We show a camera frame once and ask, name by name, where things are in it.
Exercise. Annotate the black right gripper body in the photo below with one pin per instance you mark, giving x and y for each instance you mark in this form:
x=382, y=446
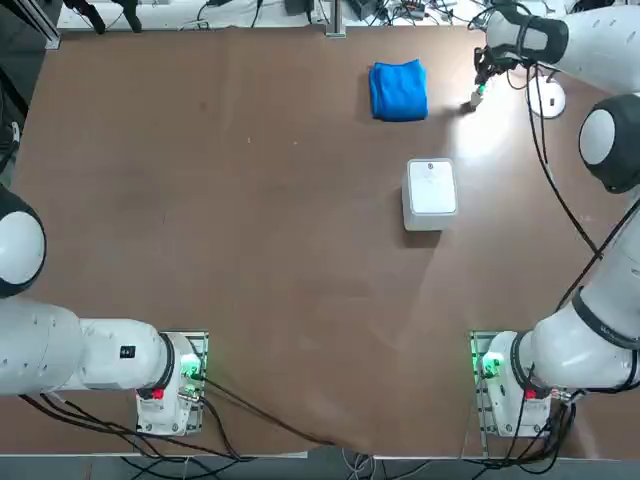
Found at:
x=492, y=59

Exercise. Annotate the white desk lamp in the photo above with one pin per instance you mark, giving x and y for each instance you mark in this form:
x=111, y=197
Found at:
x=542, y=106

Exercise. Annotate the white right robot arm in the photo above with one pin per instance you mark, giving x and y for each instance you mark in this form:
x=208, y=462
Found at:
x=600, y=45

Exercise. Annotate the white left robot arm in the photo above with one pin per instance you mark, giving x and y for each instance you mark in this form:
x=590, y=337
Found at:
x=100, y=350

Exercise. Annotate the blue folded cloth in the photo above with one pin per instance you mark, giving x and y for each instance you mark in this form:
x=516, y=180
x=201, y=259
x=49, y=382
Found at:
x=399, y=90

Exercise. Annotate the white cube box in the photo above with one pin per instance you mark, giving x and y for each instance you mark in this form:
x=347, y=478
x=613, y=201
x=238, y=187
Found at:
x=431, y=195

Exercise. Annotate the aluminium profile post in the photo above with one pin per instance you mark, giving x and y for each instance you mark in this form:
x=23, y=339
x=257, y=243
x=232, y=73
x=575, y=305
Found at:
x=335, y=20

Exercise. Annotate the aluminium profile rail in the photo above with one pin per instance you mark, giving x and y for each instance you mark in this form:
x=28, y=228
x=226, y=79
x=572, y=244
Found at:
x=42, y=27

